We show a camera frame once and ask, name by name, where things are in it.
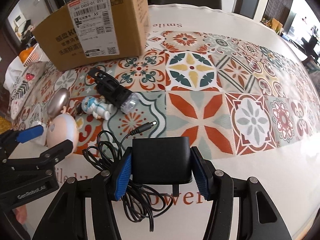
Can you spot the round white night light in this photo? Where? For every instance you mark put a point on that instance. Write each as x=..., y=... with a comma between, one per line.
x=62, y=128

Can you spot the black power adapter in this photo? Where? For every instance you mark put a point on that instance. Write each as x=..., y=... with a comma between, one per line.
x=161, y=161

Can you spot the white square adapter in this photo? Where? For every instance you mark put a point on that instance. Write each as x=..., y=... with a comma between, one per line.
x=40, y=132

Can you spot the silver oval case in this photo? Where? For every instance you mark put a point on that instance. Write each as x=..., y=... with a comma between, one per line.
x=58, y=102

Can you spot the patterned tile table mat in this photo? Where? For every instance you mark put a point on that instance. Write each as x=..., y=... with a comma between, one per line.
x=228, y=96

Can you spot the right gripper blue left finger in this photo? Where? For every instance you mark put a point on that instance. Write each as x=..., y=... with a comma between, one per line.
x=122, y=174

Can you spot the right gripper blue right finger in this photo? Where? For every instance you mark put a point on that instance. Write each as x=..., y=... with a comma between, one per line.
x=202, y=174

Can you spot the black flashlight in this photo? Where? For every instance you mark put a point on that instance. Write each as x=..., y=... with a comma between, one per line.
x=116, y=94

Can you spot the brown cardboard box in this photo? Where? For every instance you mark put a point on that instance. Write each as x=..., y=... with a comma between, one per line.
x=89, y=31

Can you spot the white basket of oranges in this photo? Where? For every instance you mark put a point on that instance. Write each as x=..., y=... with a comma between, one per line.
x=32, y=54

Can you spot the left human hand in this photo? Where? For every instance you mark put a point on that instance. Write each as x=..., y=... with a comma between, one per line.
x=21, y=214

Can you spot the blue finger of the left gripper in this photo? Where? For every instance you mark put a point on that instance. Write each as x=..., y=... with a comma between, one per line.
x=25, y=135

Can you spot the small astronaut figurine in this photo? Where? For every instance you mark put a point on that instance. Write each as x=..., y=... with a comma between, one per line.
x=97, y=107

